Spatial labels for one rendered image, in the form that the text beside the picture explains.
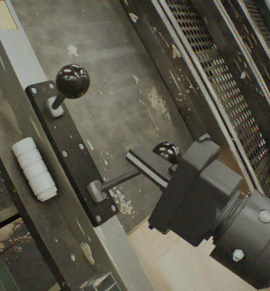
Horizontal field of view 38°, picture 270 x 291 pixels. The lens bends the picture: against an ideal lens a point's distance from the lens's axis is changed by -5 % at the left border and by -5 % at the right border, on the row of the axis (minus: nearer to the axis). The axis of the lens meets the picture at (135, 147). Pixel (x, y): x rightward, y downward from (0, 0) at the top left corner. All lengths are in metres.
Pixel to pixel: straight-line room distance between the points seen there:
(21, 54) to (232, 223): 0.35
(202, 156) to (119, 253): 0.20
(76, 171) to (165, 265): 0.23
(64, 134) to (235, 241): 0.26
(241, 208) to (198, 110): 0.47
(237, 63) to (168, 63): 0.44
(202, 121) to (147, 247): 0.35
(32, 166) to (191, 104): 0.45
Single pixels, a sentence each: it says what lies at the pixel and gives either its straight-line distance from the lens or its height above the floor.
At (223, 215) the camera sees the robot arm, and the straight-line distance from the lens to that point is 0.41.
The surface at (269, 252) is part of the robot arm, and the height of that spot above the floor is 1.39.
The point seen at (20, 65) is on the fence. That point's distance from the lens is 0.54.
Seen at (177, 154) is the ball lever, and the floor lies 1.45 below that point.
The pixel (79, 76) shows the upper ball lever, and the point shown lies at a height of 1.55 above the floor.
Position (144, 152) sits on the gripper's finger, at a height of 1.46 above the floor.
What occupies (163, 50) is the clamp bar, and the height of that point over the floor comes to 1.53.
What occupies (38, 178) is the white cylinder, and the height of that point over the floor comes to 1.42.
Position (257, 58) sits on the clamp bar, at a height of 1.47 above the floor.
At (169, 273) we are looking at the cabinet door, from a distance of 0.65.
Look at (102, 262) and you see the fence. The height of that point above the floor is 1.30.
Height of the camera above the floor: 1.61
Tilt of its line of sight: 18 degrees down
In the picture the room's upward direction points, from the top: straight up
